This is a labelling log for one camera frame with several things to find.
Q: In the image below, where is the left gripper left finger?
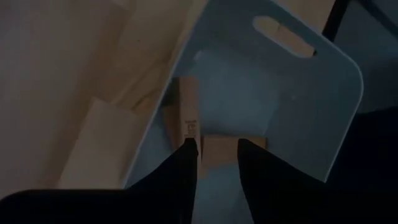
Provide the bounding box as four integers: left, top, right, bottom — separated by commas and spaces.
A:
0, 138, 199, 224

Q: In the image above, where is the wooden block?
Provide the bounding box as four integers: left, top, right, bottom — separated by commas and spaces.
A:
163, 76, 203, 150
198, 135, 267, 180

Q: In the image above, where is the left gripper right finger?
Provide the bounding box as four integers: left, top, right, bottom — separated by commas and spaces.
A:
238, 138, 398, 224

